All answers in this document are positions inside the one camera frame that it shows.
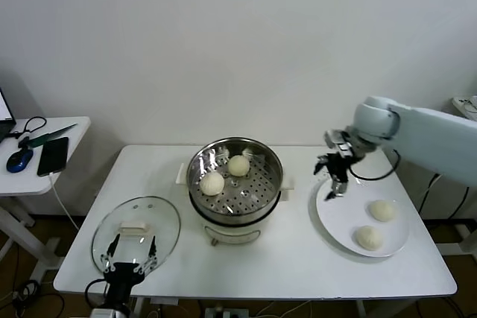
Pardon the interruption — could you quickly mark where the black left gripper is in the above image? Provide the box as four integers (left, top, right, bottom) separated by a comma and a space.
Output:
99, 234, 159, 310

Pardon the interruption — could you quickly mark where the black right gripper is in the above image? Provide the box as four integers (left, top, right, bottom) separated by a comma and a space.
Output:
314, 152, 354, 203

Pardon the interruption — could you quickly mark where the round glass pot lid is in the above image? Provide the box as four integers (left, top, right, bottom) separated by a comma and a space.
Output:
91, 195, 182, 278

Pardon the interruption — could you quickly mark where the white steamed baozi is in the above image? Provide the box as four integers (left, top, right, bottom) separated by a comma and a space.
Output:
199, 172, 226, 197
227, 155, 250, 177
353, 224, 384, 252
368, 199, 397, 223

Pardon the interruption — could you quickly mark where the perforated stainless steel steamer basket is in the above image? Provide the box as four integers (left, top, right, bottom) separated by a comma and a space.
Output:
186, 137, 284, 224

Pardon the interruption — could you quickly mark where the large white round plate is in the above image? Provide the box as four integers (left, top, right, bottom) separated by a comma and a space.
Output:
315, 174, 411, 258

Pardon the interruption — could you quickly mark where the white electric cooker base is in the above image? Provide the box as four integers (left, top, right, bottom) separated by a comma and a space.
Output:
174, 163, 295, 248

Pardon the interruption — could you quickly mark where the black smartphone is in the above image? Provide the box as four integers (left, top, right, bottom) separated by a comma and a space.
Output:
36, 137, 70, 177

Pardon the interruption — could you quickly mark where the small white side table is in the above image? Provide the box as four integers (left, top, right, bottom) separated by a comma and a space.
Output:
0, 115, 92, 282

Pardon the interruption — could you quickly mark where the blue computer mouse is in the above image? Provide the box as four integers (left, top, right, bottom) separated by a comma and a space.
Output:
5, 148, 34, 174

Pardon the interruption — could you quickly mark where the white power strip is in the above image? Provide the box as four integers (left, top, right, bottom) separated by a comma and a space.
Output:
451, 95, 477, 120

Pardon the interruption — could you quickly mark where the black laptop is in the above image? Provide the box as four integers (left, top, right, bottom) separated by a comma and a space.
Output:
0, 89, 18, 144

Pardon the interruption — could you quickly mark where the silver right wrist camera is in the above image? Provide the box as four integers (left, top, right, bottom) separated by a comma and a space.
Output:
323, 129, 355, 157

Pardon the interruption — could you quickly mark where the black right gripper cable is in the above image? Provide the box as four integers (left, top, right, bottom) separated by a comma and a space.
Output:
348, 148, 402, 182

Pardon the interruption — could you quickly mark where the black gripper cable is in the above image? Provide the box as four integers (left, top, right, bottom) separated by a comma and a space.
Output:
84, 279, 110, 310
348, 148, 402, 182

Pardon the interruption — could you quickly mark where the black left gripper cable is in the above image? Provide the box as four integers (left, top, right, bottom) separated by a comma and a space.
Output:
84, 279, 110, 310

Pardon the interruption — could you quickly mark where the white phone charging cable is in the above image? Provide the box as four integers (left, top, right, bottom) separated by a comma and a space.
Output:
47, 173, 81, 232

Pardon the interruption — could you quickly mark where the black floor cable bundle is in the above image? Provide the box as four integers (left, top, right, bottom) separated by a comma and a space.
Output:
10, 279, 66, 318

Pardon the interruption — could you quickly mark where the black power cable with adapter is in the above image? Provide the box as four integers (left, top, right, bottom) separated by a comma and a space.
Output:
417, 172, 470, 222

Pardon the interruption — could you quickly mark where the white desk with frame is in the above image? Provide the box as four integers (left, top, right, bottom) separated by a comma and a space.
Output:
434, 220, 477, 258

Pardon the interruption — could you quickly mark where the black lanyard loop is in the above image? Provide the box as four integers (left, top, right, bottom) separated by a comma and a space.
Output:
7, 116, 47, 140

